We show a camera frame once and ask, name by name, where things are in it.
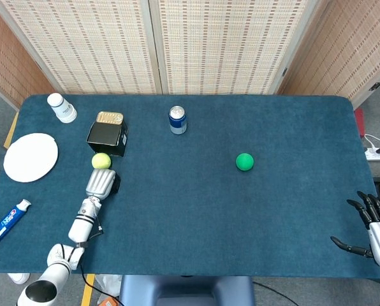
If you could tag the white paper plate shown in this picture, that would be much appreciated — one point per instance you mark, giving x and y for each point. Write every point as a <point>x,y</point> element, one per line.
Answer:
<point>30,157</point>

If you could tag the blue soda can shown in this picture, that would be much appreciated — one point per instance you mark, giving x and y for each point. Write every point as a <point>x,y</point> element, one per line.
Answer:
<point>178,121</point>

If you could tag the yellow tennis ball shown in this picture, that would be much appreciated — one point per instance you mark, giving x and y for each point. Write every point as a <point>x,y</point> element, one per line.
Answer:
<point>101,160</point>

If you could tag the red object on floor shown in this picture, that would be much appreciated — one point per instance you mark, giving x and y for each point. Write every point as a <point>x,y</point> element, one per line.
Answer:
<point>359,122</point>

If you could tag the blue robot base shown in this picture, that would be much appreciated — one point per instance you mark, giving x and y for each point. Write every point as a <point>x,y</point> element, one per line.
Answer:
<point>187,291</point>

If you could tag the white plastic bag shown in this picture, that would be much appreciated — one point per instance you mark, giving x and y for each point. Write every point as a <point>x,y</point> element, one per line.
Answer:
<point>108,287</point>

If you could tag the gold flat tin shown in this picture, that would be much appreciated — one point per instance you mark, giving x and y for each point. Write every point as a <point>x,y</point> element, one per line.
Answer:
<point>109,117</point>

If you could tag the black open cardboard box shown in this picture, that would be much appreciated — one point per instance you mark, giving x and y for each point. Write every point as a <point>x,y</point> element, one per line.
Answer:
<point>108,138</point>

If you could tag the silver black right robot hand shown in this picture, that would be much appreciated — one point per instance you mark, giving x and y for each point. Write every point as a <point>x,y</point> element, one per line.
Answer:
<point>378,236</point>

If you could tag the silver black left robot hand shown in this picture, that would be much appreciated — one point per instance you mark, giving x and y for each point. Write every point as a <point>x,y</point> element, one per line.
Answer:
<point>101,184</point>

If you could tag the green ball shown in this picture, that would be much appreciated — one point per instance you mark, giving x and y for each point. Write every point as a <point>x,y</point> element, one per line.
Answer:
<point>245,162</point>

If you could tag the white plastic bottle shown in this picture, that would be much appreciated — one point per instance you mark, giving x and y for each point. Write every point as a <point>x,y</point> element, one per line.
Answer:
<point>62,109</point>

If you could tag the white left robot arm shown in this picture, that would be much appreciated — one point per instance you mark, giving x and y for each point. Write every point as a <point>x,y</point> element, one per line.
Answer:
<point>65,248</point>

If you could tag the blue white toothpaste tube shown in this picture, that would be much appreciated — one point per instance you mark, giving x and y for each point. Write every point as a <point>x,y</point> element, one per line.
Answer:
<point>5,224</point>

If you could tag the white power strip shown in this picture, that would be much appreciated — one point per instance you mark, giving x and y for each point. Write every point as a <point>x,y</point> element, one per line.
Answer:
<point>377,155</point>

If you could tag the blue table cloth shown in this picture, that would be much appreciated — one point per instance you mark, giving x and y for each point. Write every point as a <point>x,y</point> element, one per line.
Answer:
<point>190,191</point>

